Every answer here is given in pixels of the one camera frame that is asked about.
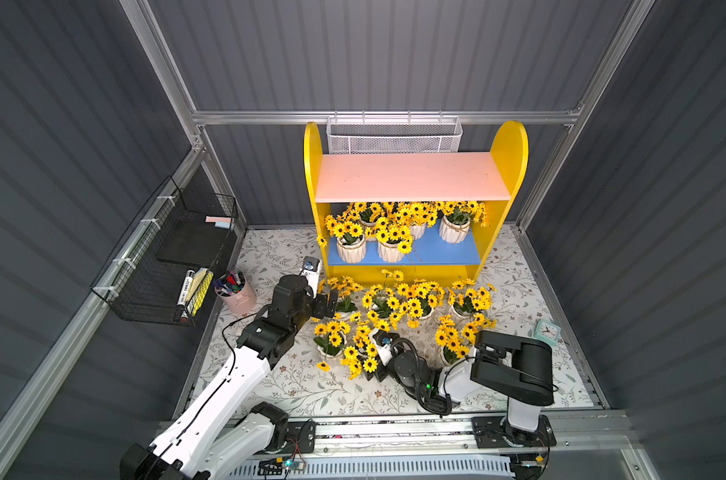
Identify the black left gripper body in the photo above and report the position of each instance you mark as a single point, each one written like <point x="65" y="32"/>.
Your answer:
<point x="324" y="303"/>

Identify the shelf sunflower pot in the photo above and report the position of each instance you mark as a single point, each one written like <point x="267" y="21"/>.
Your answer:
<point x="420" y="301"/>
<point x="457" y="218"/>
<point x="455" y="341"/>
<point x="349" y="235"/>
<point x="392" y="230"/>
<point x="358" y="354"/>
<point x="365" y="213"/>
<point x="330" y="339"/>
<point x="382" y="302"/>
<point x="418" y="216"/>

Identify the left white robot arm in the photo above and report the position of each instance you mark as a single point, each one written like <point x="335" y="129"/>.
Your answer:
<point x="197" y="445"/>

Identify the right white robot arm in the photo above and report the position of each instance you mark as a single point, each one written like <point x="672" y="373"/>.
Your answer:
<point x="519" y="368"/>

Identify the pink metal pen bucket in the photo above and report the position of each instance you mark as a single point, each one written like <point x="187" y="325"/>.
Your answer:
<point x="235" y="292"/>

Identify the yellow marker in basket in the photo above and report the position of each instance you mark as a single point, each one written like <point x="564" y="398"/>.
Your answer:
<point x="197" y="292"/>

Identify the white marker in basket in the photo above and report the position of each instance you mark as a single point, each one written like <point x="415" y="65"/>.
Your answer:
<point x="181" y="312"/>

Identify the small teal alarm clock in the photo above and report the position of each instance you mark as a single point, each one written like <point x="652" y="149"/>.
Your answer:
<point x="547" y="332"/>

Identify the white mesh desk organizer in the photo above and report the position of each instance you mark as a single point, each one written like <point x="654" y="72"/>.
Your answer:
<point x="358" y="135"/>

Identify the yellow wooden shelf unit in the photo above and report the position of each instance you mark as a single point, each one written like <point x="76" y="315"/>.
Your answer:
<point x="495" y="177"/>

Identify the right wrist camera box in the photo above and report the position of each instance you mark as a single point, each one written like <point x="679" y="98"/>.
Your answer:
<point x="382" y="341"/>

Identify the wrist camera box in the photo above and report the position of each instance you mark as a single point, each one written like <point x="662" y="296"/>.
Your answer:
<point x="311" y="270"/>
<point x="382" y="341"/>

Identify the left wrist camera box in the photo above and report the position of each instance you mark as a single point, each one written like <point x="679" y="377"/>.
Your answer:
<point x="311" y="270"/>

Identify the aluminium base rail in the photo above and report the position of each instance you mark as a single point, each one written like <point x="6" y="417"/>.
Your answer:
<point x="588" y="444"/>

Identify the black wire wall basket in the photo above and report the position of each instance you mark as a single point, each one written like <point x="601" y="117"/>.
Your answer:
<point x="185" y="229"/>

